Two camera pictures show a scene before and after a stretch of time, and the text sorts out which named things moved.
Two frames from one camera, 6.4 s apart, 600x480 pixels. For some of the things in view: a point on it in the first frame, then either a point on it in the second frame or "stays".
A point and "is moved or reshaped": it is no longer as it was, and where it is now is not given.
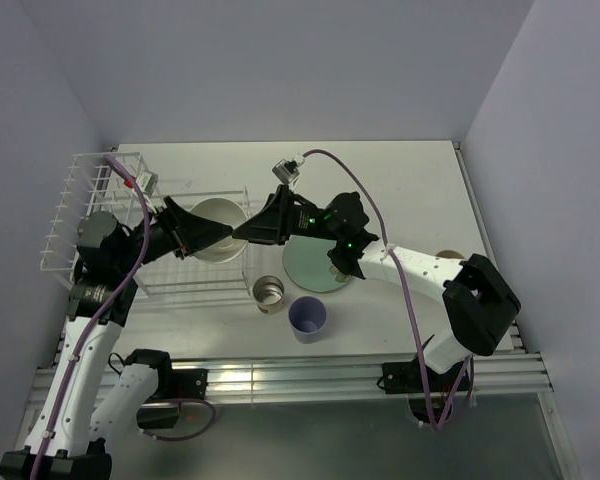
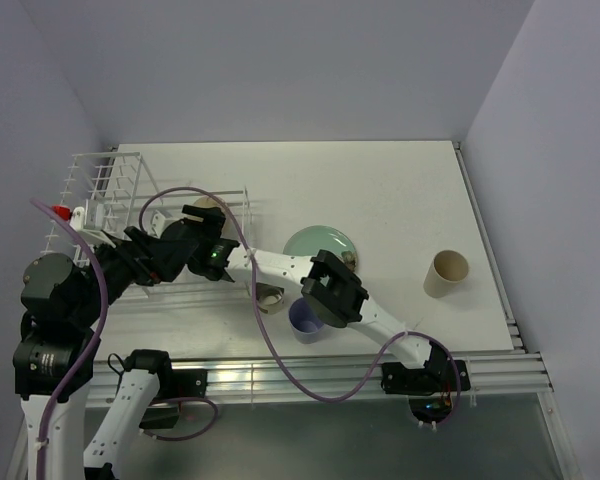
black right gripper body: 307,221 → 211,226
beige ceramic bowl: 230,214 is moved or reshaped
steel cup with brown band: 268,293 stays
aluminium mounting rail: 512,372 stays
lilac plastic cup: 307,316 stays
